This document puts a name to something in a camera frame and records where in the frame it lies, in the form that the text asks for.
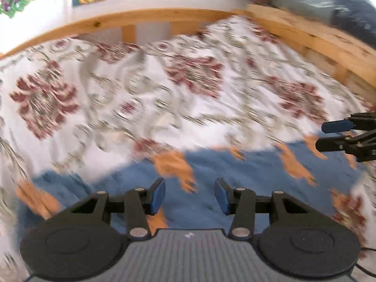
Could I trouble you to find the blue orange patterned pants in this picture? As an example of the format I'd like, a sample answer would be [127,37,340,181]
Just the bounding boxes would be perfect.
[28,135,369,235]

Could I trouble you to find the wooden bed frame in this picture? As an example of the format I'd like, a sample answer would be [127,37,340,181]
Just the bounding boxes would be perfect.
[1,4,375,87]

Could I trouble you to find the white floral bedspread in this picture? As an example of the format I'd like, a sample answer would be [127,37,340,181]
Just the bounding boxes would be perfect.
[1,16,375,281]

